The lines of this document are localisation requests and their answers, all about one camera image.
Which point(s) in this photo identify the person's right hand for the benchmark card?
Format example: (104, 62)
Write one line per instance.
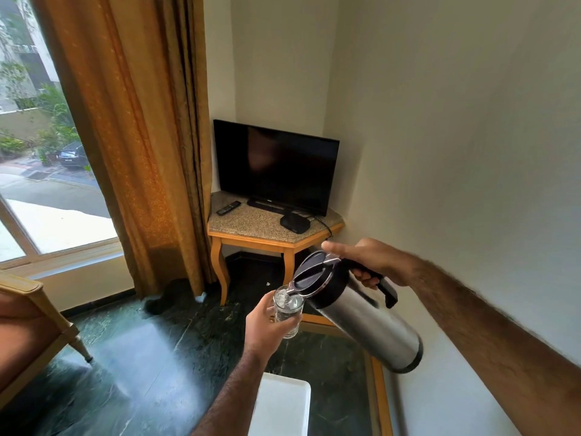
(374, 258)

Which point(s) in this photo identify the person's left hand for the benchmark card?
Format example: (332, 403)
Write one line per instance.
(263, 329)

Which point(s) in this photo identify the person's right thumb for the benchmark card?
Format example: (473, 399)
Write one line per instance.
(336, 248)

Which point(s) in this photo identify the person's left thumb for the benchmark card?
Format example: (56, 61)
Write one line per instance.
(268, 306)

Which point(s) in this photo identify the clear drinking glass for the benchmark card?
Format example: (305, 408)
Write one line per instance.
(287, 311)

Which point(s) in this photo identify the steel thermos jug black lid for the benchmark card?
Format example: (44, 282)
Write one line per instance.
(358, 313)

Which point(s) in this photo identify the person's left forearm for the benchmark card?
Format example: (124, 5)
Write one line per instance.
(231, 397)

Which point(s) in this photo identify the person's right forearm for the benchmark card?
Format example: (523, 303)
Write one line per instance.
(494, 345)

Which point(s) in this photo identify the black set-top box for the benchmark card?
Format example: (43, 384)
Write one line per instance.
(295, 223)

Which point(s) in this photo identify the wooden corner table granite top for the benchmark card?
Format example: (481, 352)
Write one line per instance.
(254, 226)

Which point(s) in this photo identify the wooden glass top table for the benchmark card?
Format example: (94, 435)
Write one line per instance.
(336, 372)

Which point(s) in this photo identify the black flat screen television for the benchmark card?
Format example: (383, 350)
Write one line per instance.
(276, 167)

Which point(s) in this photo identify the white tray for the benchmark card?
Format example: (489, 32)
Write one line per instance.
(281, 406)

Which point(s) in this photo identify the black remote control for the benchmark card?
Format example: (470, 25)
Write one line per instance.
(228, 208)

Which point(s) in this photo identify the golden brown curtain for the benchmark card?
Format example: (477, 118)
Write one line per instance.
(136, 145)

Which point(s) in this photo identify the wooden armchair orange cushion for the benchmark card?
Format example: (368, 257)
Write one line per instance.
(27, 335)

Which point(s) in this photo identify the dark parked car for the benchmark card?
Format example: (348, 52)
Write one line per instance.
(72, 155)

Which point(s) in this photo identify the window with white frame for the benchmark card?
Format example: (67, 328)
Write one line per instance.
(41, 145)

